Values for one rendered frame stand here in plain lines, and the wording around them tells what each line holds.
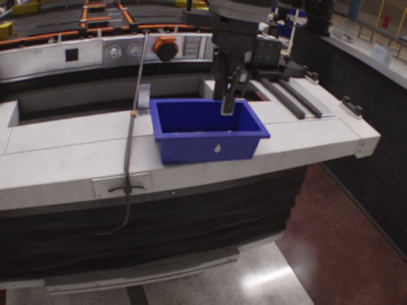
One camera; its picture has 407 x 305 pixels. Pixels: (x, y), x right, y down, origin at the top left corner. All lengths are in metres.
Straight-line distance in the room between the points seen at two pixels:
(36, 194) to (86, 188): 0.12
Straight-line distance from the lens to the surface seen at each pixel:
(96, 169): 0.61
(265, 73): 1.08
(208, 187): 0.75
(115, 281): 0.93
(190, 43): 0.97
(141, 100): 0.78
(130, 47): 0.92
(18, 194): 0.63
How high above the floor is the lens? 1.23
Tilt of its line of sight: 37 degrees down
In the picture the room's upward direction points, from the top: 10 degrees clockwise
